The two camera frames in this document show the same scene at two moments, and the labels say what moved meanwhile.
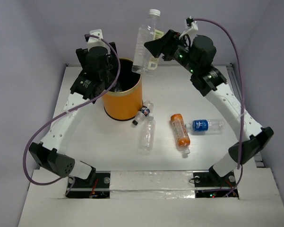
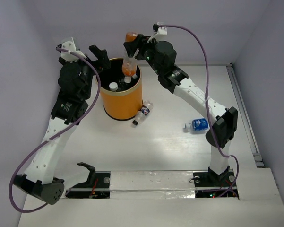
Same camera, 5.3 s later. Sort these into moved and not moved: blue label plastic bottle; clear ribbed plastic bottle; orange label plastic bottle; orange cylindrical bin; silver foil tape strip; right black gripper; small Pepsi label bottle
Moved: right black gripper; clear ribbed plastic bottle; orange label plastic bottle
Not moved: orange cylindrical bin; blue label plastic bottle; silver foil tape strip; small Pepsi label bottle
